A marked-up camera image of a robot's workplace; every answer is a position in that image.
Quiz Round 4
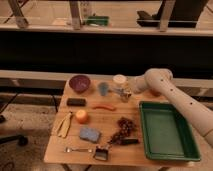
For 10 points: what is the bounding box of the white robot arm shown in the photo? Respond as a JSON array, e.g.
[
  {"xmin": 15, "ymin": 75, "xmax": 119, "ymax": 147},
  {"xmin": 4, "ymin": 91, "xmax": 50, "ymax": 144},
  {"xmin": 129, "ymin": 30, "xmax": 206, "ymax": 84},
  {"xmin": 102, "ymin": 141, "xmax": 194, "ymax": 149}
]
[{"xmin": 113, "ymin": 68, "xmax": 213, "ymax": 148}]

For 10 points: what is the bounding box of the blue plastic cup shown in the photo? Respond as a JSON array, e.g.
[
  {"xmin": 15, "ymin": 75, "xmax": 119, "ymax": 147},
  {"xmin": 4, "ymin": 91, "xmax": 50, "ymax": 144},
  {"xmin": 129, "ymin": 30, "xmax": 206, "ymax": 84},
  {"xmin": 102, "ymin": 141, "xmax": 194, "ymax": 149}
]
[{"xmin": 98, "ymin": 82, "xmax": 109, "ymax": 96}]

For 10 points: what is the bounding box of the blue towel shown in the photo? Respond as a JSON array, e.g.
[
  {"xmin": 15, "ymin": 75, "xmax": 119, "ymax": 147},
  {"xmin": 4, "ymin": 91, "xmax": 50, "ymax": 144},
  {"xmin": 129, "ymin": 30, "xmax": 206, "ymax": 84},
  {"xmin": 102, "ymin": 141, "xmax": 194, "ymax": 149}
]
[{"xmin": 79, "ymin": 127, "xmax": 101, "ymax": 143}]

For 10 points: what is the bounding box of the white round container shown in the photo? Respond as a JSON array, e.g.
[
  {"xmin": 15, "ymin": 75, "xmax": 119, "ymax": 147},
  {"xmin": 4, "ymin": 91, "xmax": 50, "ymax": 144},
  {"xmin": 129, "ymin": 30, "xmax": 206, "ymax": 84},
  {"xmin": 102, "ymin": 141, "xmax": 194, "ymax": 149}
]
[{"xmin": 113, "ymin": 74, "xmax": 127, "ymax": 87}]

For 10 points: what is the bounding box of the red grapes bunch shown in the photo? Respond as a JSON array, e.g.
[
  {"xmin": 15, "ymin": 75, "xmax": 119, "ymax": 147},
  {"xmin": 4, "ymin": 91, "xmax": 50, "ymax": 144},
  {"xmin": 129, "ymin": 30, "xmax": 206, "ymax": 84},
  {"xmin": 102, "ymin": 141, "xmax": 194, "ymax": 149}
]
[{"xmin": 109, "ymin": 117, "xmax": 136, "ymax": 144}]

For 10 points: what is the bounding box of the black marker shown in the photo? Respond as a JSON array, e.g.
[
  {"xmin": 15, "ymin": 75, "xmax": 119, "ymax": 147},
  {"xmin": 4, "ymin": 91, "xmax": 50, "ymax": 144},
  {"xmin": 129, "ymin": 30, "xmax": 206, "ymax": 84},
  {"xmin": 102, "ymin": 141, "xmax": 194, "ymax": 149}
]
[{"xmin": 118, "ymin": 139, "xmax": 139, "ymax": 145}]

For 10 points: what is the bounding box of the purple bowl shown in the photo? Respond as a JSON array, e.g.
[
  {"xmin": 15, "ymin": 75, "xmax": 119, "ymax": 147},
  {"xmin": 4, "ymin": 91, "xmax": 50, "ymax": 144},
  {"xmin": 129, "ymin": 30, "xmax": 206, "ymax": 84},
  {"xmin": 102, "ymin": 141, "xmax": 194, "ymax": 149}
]
[{"xmin": 69, "ymin": 75, "xmax": 91, "ymax": 93}]

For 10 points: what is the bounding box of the orange fruit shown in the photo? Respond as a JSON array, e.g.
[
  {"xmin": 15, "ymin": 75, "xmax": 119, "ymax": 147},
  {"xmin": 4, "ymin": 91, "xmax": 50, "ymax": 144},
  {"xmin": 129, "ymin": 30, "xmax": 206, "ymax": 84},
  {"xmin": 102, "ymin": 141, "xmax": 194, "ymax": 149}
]
[{"xmin": 75, "ymin": 110, "xmax": 89, "ymax": 124}]

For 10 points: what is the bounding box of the black rectangular block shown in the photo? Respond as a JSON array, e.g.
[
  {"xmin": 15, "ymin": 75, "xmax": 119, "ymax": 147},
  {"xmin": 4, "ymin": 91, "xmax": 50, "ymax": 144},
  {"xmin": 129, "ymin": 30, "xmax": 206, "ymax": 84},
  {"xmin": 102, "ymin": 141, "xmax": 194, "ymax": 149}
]
[{"xmin": 67, "ymin": 98, "xmax": 86, "ymax": 106}]

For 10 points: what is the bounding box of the green plastic tray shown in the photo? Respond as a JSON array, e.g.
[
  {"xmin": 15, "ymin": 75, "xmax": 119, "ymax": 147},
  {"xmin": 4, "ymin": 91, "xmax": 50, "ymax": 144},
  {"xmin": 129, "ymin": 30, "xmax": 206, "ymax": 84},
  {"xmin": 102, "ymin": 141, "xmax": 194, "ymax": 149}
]
[{"xmin": 139, "ymin": 101, "xmax": 201, "ymax": 162}]

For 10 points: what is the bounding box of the yellow banana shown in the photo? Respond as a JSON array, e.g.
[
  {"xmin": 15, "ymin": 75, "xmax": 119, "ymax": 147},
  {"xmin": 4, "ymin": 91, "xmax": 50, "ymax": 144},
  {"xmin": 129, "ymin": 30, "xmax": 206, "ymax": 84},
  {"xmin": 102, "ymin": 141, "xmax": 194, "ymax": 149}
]
[{"xmin": 54, "ymin": 112, "xmax": 73, "ymax": 138}]

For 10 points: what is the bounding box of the green box on shelf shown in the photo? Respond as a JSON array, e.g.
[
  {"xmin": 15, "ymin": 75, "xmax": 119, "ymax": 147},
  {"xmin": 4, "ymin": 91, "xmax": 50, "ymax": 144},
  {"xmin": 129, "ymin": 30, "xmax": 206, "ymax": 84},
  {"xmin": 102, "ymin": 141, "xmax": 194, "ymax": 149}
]
[{"xmin": 86, "ymin": 15, "xmax": 109, "ymax": 26}]

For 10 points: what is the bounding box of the black object on shelf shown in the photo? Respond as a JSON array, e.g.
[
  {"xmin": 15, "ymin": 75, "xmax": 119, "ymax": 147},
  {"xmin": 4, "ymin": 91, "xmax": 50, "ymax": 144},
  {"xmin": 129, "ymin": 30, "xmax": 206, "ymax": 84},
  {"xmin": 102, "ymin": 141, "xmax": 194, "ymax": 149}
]
[{"xmin": 137, "ymin": 0, "xmax": 209, "ymax": 28}]

